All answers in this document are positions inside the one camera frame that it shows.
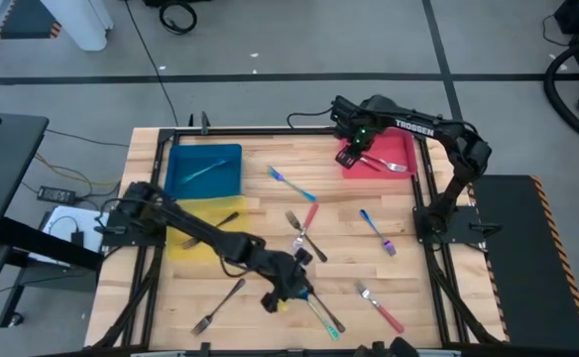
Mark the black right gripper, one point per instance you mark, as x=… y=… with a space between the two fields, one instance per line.
x=359 y=140

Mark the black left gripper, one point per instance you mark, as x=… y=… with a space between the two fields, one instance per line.
x=282 y=277

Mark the teal iridescent fork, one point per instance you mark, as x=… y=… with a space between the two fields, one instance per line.
x=326 y=324

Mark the blue purple iridescent fork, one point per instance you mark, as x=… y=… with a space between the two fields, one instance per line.
x=294 y=187
x=374 y=228

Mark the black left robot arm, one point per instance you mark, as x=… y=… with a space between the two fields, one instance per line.
x=195 y=228

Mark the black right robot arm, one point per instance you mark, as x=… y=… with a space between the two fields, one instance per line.
x=418 y=126

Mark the red-pink plastic bin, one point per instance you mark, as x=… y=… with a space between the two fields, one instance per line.
x=393 y=149

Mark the yellow translucent plastic bin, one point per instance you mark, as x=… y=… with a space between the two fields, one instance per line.
x=235 y=243

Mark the blue plastic bin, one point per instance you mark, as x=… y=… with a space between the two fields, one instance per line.
x=220 y=184

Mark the black hazard-striped floor mat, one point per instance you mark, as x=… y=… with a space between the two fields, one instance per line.
x=27 y=17
x=517 y=273

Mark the white paper sheet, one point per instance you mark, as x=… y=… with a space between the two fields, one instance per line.
x=61 y=223

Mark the black power adapter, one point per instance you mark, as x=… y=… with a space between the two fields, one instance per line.
x=56 y=195

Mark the white pillar base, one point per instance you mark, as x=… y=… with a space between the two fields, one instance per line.
x=81 y=25

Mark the black desk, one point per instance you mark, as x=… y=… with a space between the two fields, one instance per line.
x=2 y=163

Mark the black table frame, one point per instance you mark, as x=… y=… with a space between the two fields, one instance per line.
x=269 y=131

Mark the black table-level camera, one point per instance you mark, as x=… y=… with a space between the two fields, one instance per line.
x=398 y=347

